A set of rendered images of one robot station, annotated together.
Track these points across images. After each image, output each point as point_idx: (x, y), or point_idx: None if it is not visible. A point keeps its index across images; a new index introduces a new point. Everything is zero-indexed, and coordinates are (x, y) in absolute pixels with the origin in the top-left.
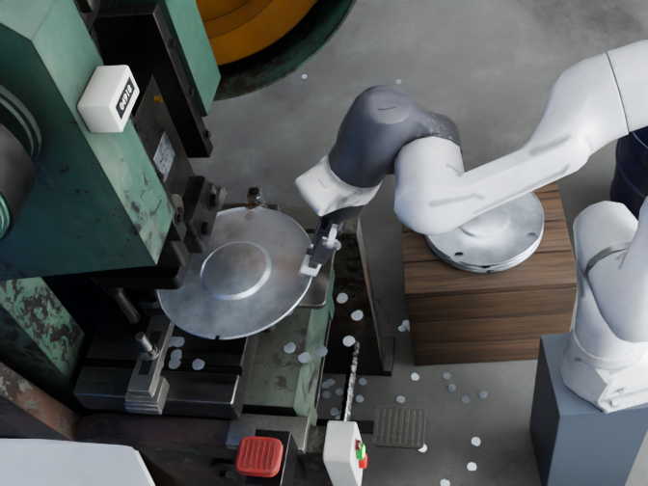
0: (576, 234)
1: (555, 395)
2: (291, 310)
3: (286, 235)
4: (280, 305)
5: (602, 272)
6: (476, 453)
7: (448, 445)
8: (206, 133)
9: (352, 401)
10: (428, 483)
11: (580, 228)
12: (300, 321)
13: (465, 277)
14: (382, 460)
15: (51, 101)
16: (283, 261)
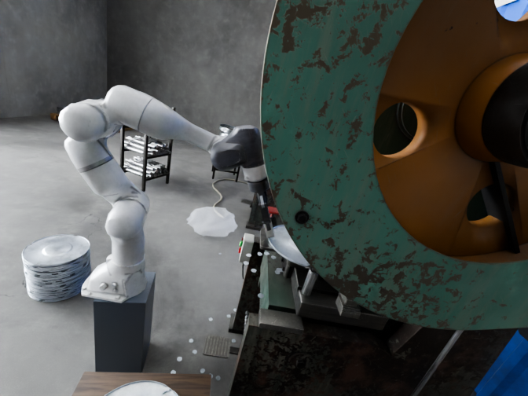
0: (141, 222)
1: (153, 278)
2: (276, 269)
3: (285, 252)
4: (279, 230)
5: (144, 202)
6: (174, 365)
7: (188, 372)
8: None
9: None
10: (202, 352)
11: (139, 218)
12: (271, 265)
13: (165, 384)
14: (223, 365)
15: None
16: (284, 243)
